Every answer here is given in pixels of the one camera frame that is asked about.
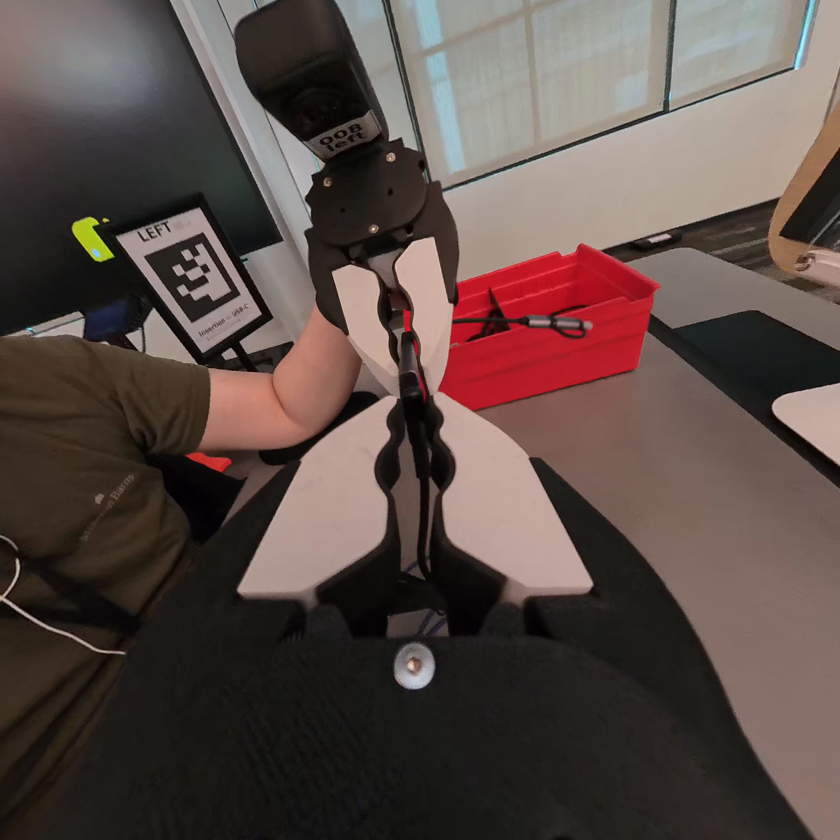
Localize white framed window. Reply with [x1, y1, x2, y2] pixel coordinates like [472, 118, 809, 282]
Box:
[384, 0, 824, 191]

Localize person's olive shirt torso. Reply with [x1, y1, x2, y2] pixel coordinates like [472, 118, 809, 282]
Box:
[0, 335, 212, 828]

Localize blue device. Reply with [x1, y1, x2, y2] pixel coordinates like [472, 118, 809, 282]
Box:
[82, 298, 153, 343]

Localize grey usb hub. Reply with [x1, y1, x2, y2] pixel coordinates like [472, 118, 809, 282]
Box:
[395, 330, 429, 403]
[451, 289, 596, 347]

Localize red plastic bin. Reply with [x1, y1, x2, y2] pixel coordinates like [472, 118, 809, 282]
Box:
[437, 243, 662, 412]

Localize thin white cord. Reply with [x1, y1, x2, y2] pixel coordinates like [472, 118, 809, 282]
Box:
[0, 533, 127, 657]

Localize large black screen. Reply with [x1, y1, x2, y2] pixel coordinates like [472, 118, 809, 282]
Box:
[0, 0, 284, 337]

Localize neon yellow tag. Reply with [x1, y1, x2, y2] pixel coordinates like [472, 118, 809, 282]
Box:
[70, 217, 114, 265]

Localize black usb-c cable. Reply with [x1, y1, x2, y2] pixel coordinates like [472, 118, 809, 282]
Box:
[402, 394, 439, 586]

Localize white tablet stand base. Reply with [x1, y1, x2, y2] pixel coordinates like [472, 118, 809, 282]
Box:
[770, 248, 840, 468]

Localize black framed marker sign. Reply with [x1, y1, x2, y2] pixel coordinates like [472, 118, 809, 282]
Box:
[108, 192, 274, 374]

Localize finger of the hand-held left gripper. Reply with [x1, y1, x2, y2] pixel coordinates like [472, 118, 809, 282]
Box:
[331, 261, 403, 399]
[392, 236, 456, 395]

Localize black elbow pad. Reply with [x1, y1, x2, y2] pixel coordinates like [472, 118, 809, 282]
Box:
[258, 390, 383, 468]

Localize wood-edged display board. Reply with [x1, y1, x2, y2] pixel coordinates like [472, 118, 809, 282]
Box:
[766, 98, 840, 277]

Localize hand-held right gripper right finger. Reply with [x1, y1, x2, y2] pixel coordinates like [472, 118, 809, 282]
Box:
[430, 392, 596, 597]

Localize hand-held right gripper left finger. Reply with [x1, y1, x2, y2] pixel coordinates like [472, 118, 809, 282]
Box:
[236, 395, 403, 603]

